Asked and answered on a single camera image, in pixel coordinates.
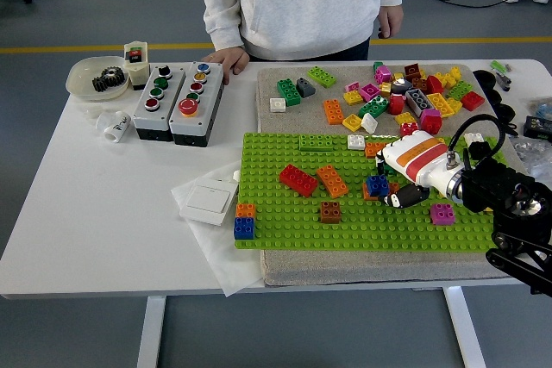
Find person's right hand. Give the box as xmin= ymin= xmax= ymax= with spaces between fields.
xmin=201 ymin=47 xmax=250 ymax=87

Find person's left hand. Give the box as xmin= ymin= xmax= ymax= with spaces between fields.
xmin=377 ymin=3 xmax=405 ymax=40

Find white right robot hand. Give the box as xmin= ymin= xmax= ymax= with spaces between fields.
xmin=373 ymin=132 xmax=459 ymax=209

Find blue two-by-two brick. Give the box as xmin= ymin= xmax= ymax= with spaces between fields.
xmin=365 ymin=174 xmax=391 ymax=197
xmin=233 ymin=216 xmax=256 ymax=241

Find red two-by-two brick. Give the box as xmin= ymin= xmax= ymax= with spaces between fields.
xmin=420 ymin=116 xmax=444 ymax=135
xmin=460 ymin=90 xmax=486 ymax=112

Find orange two-by-four brick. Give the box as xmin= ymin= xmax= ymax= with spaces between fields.
xmin=364 ymin=141 xmax=387 ymax=159
xmin=361 ymin=182 xmax=400 ymax=202

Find black angular brick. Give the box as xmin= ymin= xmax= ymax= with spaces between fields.
xmin=468 ymin=141 xmax=492 ymax=161

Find yellow two-by-four brick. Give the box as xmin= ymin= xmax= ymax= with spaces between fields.
xmin=425 ymin=91 xmax=456 ymax=119

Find white slope brick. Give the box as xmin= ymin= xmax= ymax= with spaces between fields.
xmin=360 ymin=112 xmax=380 ymax=135

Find dark grey rounded brick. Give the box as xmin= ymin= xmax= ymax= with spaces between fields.
xmin=390 ymin=77 xmax=413 ymax=96

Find magenta two-by-two brick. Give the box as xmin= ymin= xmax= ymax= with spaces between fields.
xmin=360 ymin=82 xmax=382 ymax=103

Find dark grey slope brick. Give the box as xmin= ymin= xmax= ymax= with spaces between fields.
xmin=295 ymin=77 xmax=317 ymax=99

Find flat lime two-by-four brick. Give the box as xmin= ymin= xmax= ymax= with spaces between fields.
xmin=298 ymin=134 xmax=336 ymax=153

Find red two-by-four brick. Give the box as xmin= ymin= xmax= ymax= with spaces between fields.
xmin=279 ymin=164 xmax=319 ymax=199

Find green studded baseplate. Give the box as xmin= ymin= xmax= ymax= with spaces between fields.
xmin=234 ymin=132 xmax=525 ymax=253

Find emergency stop control box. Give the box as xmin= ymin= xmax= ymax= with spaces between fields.
xmin=167 ymin=61 xmax=226 ymax=148

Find four-button control box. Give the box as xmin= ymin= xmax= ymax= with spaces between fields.
xmin=132 ymin=64 xmax=187 ymax=143

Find small silver tool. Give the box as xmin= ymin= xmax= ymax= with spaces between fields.
xmin=494 ymin=70 xmax=513 ymax=92

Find black box green print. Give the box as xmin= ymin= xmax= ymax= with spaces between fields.
xmin=523 ymin=115 xmax=552 ymax=142

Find plastic bag blue parts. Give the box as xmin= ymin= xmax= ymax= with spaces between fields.
xmin=528 ymin=97 xmax=552 ymax=119

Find white pipe tee fitting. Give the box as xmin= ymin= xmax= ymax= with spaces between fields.
xmin=95 ymin=110 xmax=132 ymax=145

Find grey-brown mat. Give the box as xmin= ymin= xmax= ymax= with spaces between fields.
xmin=256 ymin=63 xmax=552 ymax=288

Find white plastic bowl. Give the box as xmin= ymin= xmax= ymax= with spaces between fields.
xmin=65 ymin=55 xmax=130 ymax=103

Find white table leg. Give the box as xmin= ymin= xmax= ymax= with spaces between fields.
xmin=136 ymin=296 xmax=167 ymax=368
xmin=442 ymin=284 xmax=487 ymax=368

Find white paper sheet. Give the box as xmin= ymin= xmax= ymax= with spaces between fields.
xmin=171 ymin=160 xmax=267 ymax=298

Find small white switch box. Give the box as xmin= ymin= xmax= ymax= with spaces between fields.
xmin=122 ymin=41 xmax=151 ymax=91

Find white wall switch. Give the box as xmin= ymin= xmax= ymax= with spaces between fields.
xmin=179 ymin=177 xmax=241 ymax=227

